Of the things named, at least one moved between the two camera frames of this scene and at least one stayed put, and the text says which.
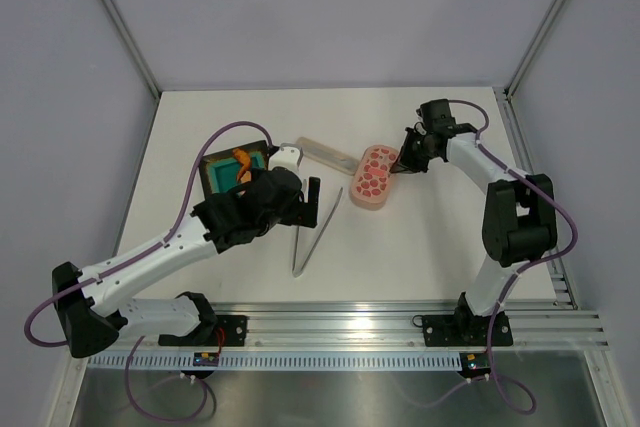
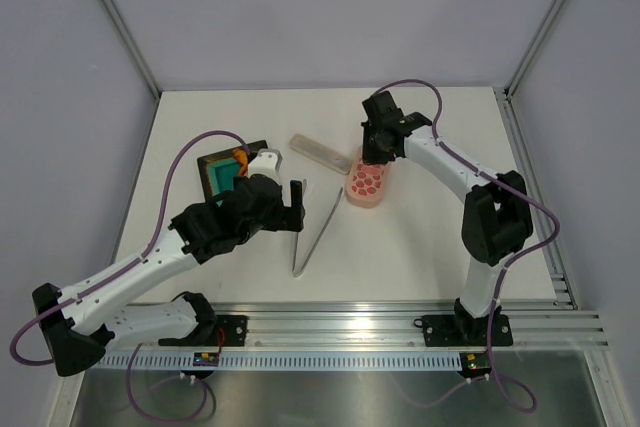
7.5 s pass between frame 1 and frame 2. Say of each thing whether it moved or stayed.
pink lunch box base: stayed
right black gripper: moved
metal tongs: stayed
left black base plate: stayed
